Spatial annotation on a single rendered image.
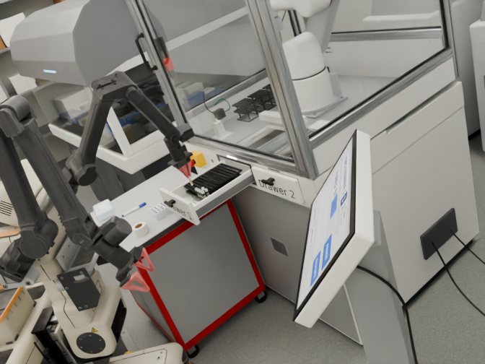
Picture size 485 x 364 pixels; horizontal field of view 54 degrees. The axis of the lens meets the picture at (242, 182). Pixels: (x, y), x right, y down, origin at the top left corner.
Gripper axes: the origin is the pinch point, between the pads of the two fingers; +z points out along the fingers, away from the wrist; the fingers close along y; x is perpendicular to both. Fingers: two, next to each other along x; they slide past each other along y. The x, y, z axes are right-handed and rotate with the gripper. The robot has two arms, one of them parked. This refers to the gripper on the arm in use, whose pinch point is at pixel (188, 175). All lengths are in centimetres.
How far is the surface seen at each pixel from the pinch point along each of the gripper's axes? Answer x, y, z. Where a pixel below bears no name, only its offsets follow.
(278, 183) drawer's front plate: -36.1, 18.0, 9.8
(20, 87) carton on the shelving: 378, 45, -25
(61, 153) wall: 416, 55, 67
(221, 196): -12.6, 4.2, 11.4
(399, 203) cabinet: -59, 58, 43
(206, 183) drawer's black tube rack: -1.7, 5.6, 7.8
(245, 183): -13.7, 16.8, 12.8
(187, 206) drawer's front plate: -11.1, -11.7, 5.9
